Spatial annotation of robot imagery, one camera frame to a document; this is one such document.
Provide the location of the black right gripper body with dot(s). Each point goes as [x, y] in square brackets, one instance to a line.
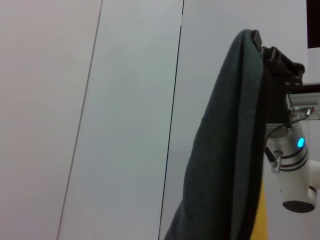
[275, 105]

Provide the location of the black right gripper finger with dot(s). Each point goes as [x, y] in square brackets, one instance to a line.
[282, 62]

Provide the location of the yellow and green towel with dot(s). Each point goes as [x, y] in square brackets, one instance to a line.
[225, 150]

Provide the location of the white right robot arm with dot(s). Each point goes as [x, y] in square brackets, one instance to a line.
[295, 180]

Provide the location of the white device with red marks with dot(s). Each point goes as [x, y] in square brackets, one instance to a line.
[306, 100]

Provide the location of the black panel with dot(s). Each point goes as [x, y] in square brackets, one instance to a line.
[313, 22]

